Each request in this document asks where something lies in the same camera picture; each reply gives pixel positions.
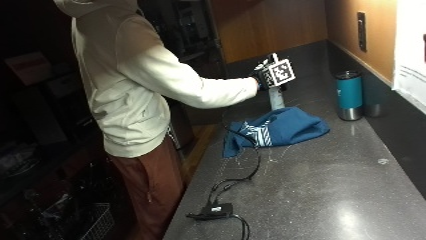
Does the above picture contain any white marker cube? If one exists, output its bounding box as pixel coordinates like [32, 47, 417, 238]
[265, 58, 297, 89]

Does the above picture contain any blue cloth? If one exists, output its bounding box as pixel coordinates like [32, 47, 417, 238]
[221, 106, 332, 159]

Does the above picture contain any teal steel tumbler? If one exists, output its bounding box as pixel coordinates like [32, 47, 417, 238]
[334, 70, 365, 122]

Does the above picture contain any person in cream hoodie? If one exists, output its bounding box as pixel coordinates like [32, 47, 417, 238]
[52, 0, 261, 240]

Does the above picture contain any white paper sheet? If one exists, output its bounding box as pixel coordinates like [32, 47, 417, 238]
[392, 0, 426, 115]

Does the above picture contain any black adapter box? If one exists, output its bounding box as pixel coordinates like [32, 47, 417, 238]
[185, 202, 236, 221]

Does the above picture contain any black cable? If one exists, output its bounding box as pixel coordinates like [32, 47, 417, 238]
[231, 214, 252, 240]
[207, 126, 264, 209]

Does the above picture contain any black wall plate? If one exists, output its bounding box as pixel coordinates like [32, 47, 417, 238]
[356, 11, 369, 53]

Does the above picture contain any black wire basket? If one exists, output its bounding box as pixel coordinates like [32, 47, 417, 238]
[39, 202, 116, 240]

